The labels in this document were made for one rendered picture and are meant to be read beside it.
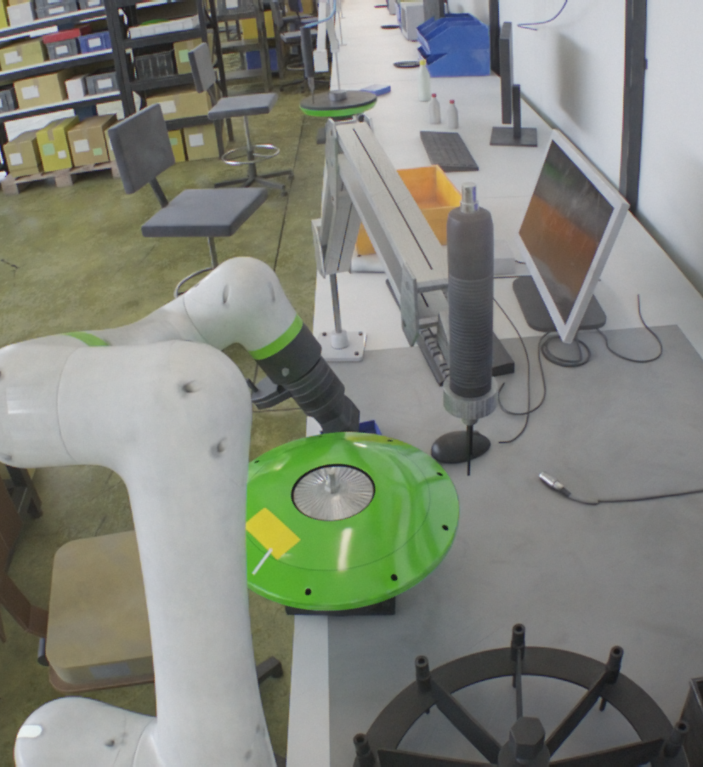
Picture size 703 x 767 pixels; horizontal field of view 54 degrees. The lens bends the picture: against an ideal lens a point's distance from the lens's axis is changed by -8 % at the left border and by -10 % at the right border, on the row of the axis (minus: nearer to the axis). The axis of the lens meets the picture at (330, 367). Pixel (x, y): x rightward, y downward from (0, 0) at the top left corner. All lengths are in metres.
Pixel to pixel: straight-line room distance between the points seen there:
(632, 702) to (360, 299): 1.15
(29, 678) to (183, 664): 1.62
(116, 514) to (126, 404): 2.04
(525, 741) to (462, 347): 0.35
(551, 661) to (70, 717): 0.54
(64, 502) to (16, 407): 2.12
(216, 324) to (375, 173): 0.32
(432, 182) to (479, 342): 1.63
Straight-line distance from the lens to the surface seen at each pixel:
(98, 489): 2.79
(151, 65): 6.20
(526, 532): 1.12
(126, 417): 0.63
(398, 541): 0.88
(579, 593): 1.05
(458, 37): 4.09
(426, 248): 0.76
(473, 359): 0.64
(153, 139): 3.29
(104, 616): 1.50
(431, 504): 0.93
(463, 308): 0.61
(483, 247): 0.59
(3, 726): 2.24
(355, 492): 0.93
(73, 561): 1.63
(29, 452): 0.69
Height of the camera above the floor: 1.72
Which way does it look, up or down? 33 degrees down
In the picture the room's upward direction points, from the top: 7 degrees counter-clockwise
